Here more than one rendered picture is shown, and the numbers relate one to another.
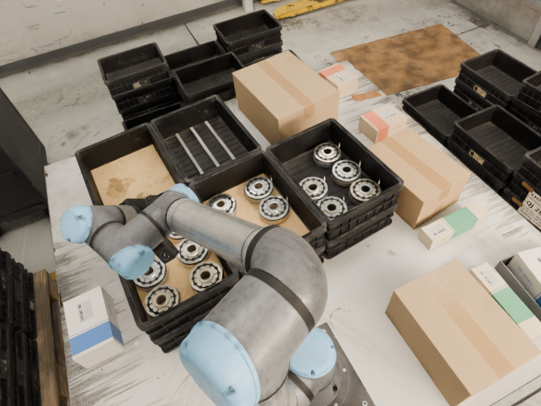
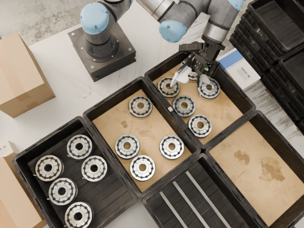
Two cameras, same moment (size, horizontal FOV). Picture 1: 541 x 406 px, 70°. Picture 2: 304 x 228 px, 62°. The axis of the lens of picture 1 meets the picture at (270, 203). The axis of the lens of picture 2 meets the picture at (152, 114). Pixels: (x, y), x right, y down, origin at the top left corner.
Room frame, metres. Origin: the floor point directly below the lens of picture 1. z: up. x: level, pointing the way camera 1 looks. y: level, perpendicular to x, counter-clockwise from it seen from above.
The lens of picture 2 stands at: (0.99, 0.00, 1.89)
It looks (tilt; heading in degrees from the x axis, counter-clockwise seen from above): 72 degrees down; 159
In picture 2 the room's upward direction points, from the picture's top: 9 degrees clockwise
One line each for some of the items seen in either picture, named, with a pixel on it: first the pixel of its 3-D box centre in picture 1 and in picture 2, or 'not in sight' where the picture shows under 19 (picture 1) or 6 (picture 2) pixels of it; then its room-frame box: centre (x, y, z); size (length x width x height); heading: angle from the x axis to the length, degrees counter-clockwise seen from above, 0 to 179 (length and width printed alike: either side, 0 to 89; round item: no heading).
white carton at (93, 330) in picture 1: (93, 325); (235, 72); (0.50, 0.60, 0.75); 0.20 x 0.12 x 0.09; 21
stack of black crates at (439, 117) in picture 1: (439, 123); not in sight; (1.72, -1.08, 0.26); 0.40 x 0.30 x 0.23; 19
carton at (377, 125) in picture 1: (382, 123); not in sight; (1.26, -0.53, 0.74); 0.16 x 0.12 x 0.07; 112
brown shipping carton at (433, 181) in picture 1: (410, 176); (5, 205); (0.91, -0.53, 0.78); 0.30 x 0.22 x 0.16; 26
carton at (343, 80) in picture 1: (337, 80); not in sight; (1.61, -0.41, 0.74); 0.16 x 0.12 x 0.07; 25
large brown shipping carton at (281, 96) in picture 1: (284, 101); not in sight; (1.43, -0.13, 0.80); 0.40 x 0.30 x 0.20; 25
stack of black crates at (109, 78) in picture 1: (142, 90); not in sight; (2.31, 0.76, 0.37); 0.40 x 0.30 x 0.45; 109
